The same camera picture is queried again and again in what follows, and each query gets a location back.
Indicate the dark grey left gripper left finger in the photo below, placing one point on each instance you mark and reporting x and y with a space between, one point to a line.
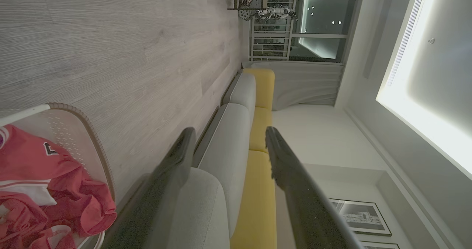
162 182

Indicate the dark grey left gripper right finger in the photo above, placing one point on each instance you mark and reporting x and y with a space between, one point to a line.
306 204

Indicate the plain red garment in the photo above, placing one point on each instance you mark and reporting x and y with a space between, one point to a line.
88 208

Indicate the red jersey with lettering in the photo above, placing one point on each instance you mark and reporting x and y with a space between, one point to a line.
25 156

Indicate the grey sofa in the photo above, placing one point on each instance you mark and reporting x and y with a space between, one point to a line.
228 145

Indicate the white laundry basket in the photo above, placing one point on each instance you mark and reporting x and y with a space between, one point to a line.
73 131

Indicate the grey window curtain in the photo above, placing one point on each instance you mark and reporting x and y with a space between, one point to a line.
306 85

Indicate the white railing rack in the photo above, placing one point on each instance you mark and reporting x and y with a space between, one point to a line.
271 38

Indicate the large glass window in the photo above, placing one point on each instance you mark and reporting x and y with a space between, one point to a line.
324 16

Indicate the white humanoid robot figure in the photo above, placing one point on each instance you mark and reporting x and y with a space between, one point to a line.
276 12

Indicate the black framed wall picture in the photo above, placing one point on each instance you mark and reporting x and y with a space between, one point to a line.
379 245
361 215

